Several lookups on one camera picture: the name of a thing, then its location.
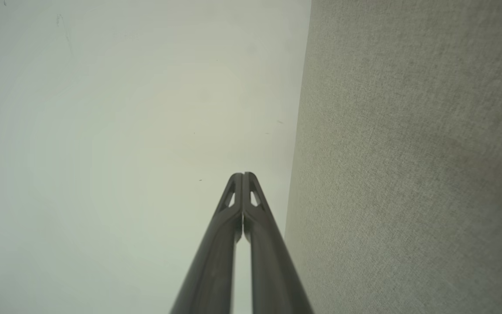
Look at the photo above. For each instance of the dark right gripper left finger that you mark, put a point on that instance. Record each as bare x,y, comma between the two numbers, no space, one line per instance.
216,261

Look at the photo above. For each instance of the grey fabric sofa cushion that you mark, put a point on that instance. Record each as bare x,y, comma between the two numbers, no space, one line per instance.
408,152

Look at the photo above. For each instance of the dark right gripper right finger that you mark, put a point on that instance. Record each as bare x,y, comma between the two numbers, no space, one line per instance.
273,270

